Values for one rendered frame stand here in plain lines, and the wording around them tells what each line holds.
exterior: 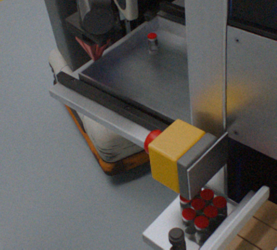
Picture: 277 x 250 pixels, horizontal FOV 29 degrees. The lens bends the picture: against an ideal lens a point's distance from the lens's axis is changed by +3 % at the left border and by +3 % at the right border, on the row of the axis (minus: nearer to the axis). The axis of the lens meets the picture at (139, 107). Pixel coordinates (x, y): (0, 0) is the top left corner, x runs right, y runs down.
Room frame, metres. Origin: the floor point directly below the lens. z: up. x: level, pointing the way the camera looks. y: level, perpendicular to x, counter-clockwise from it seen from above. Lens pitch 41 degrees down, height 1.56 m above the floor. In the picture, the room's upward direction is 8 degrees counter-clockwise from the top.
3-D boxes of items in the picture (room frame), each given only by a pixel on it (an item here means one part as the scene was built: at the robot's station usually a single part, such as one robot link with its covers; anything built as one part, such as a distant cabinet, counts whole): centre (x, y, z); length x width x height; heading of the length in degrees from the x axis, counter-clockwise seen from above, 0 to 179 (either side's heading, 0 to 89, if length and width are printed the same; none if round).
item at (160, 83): (0.85, -0.10, 0.90); 0.34 x 0.26 x 0.04; 43
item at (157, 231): (0.49, -0.07, 0.87); 0.14 x 0.13 x 0.02; 43
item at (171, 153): (0.53, -0.05, 1.00); 0.08 x 0.07 x 0.07; 43
